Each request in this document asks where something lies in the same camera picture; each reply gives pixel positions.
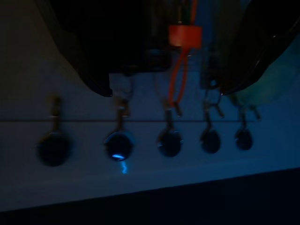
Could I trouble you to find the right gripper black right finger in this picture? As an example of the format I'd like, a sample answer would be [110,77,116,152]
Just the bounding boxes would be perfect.
[219,0,300,96]

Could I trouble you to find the green key tag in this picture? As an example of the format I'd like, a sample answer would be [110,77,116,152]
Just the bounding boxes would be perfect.
[228,70,289,111]

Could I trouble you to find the orange key tag with cord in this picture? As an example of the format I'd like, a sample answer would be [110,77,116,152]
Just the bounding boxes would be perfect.
[167,0,203,107]

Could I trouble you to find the white key rack board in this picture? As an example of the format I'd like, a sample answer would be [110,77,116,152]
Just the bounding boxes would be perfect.
[0,119,300,213]

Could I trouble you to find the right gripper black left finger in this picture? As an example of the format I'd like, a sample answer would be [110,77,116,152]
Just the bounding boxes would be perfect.
[35,0,113,97]

